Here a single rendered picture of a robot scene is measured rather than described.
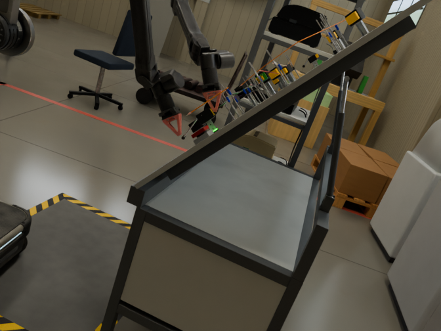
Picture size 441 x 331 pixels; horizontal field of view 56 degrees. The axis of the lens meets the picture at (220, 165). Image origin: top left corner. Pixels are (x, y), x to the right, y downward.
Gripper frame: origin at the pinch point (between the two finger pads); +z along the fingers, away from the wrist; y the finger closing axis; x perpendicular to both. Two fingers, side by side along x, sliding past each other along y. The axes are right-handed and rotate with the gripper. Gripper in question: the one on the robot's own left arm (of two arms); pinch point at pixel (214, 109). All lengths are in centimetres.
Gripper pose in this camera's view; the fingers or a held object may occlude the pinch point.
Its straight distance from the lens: 153.3
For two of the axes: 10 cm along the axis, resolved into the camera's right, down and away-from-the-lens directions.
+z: 1.5, 9.8, 1.2
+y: 0.4, -1.3, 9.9
